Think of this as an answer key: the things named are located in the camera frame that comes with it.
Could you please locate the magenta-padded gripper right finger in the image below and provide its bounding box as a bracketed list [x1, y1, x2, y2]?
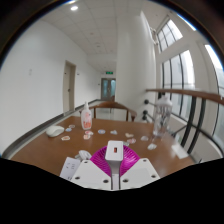
[118, 145, 161, 191]

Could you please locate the tall black-framed window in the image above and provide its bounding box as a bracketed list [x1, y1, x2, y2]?
[162, 49, 196, 121]

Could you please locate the wide black-framed window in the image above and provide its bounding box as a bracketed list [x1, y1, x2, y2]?
[203, 43, 224, 148]

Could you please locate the brown wooden chair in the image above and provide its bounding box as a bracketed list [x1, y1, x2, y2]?
[87, 101, 138, 123]

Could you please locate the white computer mouse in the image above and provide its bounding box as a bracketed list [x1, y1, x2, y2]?
[45, 125, 66, 138]

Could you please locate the small arched black-framed window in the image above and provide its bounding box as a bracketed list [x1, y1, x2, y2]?
[156, 18, 184, 53]

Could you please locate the wooden-topped black railing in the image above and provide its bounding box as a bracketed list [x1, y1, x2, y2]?
[142, 88, 224, 158]

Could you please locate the glazed double door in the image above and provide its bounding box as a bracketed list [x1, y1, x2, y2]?
[100, 77, 117, 102]

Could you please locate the coiled white cable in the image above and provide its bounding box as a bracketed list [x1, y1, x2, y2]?
[74, 149, 93, 162]

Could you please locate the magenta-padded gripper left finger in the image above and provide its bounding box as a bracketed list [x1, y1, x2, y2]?
[70, 145, 113, 191]

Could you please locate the white hand sanitizer bottle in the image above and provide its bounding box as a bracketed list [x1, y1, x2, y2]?
[80, 101, 93, 131]

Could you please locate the beige wall door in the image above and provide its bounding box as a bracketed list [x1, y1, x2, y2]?
[62, 60, 77, 114]

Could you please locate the clear plastic water bottle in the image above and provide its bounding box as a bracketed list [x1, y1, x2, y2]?
[152, 94, 173, 139]

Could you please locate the white charger block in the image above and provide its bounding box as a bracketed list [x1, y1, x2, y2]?
[104, 140, 125, 191]

